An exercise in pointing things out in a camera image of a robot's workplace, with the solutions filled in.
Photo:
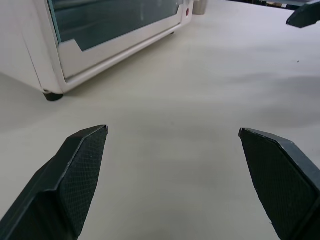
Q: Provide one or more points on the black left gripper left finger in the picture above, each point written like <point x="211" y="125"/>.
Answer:
<point x="62" y="185"/>

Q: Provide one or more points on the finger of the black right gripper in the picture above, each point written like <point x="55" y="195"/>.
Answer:
<point x="303" y="16"/>

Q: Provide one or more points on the silver metal cup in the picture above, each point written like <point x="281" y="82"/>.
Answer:
<point x="200" y="6"/>

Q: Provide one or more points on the white toaster oven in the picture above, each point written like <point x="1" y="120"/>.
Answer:
<point x="82" y="42"/>

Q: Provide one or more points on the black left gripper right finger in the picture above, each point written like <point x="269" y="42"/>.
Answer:
<point x="282" y="180"/>

